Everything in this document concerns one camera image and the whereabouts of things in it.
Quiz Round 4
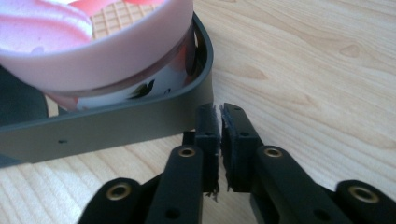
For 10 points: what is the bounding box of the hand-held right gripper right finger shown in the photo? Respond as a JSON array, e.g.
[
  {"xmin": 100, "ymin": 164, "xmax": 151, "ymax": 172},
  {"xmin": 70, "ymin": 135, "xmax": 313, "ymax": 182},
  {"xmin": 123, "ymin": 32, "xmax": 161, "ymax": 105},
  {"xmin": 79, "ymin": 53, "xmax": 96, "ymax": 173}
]
[{"xmin": 219, "ymin": 103, "xmax": 353, "ymax": 224}]

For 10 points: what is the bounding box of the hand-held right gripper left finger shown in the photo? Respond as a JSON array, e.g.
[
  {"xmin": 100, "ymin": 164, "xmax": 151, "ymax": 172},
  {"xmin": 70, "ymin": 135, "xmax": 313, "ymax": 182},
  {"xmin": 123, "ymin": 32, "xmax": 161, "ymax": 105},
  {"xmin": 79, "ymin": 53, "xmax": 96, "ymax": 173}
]
[{"xmin": 145, "ymin": 103, "xmax": 222, "ymax": 224}]

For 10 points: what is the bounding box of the grey slotted metal tray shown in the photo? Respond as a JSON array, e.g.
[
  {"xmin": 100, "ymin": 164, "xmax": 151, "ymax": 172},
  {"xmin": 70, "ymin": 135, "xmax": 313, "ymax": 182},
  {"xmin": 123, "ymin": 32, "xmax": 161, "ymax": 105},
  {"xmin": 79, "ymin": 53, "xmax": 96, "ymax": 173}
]
[{"xmin": 0, "ymin": 12, "xmax": 215, "ymax": 169}]

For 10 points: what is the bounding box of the pink bowl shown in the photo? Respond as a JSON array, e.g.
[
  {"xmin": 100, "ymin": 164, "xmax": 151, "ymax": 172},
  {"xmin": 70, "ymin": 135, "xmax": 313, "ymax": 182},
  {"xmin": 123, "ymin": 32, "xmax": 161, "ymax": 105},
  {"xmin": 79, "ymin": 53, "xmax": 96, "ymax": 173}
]
[{"xmin": 0, "ymin": 0, "xmax": 196, "ymax": 112}]

